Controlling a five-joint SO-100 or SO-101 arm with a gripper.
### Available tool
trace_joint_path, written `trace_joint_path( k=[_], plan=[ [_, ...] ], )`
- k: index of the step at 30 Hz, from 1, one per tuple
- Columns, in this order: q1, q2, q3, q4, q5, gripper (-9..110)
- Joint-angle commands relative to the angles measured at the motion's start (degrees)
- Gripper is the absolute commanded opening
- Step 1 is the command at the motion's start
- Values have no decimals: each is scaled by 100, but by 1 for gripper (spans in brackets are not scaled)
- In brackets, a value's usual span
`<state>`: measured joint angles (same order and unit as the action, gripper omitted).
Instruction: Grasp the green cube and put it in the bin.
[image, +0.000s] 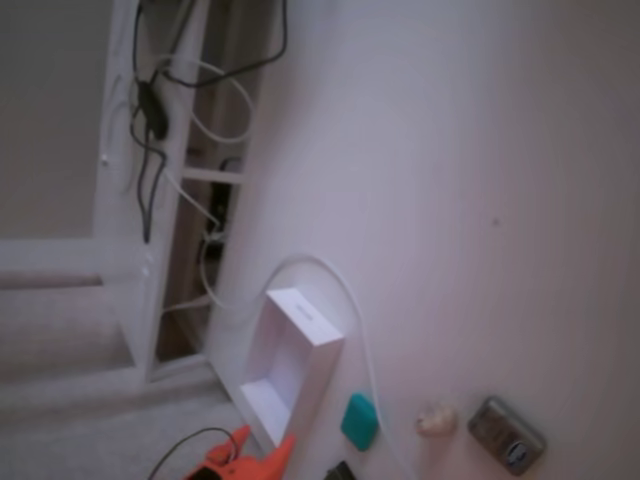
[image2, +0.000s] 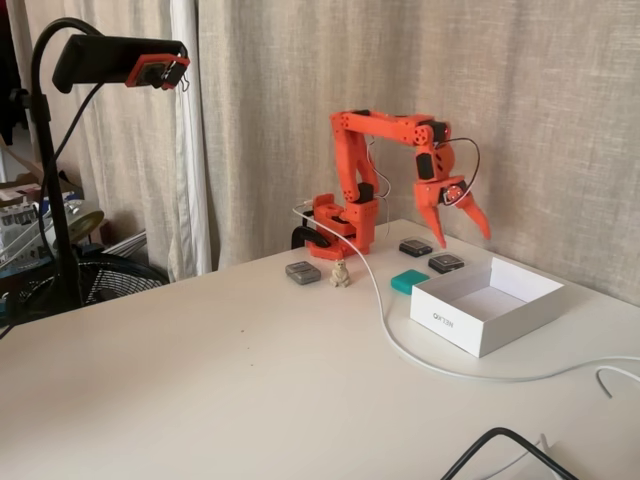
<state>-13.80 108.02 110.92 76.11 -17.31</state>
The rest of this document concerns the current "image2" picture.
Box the dark hanging garment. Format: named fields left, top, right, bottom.
left=0, top=0, right=24, bottom=146

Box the black camera on stand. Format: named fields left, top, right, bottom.
left=7, top=0, right=214, bottom=284

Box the black holder bracket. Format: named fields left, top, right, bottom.
left=51, top=33, right=190, bottom=95

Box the black fan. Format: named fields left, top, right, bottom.
left=0, top=249, right=169, bottom=326

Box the black table clamp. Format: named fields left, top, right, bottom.
left=290, top=224, right=334, bottom=250

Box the cluttered storage crate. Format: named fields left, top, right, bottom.
left=0, top=199, right=56, bottom=266

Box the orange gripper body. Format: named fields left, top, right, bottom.
left=412, top=174, right=472, bottom=215

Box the black clear-lid case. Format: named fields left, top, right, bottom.
left=398, top=234, right=434, bottom=259
left=427, top=252, right=466, bottom=275

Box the black-white gripper wire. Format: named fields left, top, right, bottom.
left=435, top=137, right=482, bottom=199

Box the orange-framed camera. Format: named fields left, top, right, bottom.
left=124, top=55, right=191, bottom=91

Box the black camera cable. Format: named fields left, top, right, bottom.
left=38, top=79, right=114, bottom=261

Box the small beige bear figurine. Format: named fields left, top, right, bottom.
left=330, top=258, right=353, bottom=290

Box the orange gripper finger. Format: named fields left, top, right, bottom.
left=419, top=206, right=448, bottom=250
left=456, top=193, right=493, bottom=242

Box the black gooseneck stand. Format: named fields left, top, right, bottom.
left=8, top=17, right=101, bottom=311

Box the beige curtain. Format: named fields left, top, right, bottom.
left=197, top=0, right=640, bottom=306

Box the white slatted rack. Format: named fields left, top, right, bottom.
left=99, top=228, right=149, bottom=257

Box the white cable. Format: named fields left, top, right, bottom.
left=594, top=366, right=640, bottom=400
left=292, top=201, right=640, bottom=384

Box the green cube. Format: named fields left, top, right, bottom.
left=390, top=268, right=431, bottom=296

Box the white cardboard box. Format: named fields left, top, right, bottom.
left=410, top=256, right=567, bottom=359

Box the grey plastic case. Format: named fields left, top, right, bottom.
left=284, top=260, right=321, bottom=287

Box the metallic lamp shade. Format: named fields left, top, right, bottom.
left=62, top=199, right=106, bottom=246

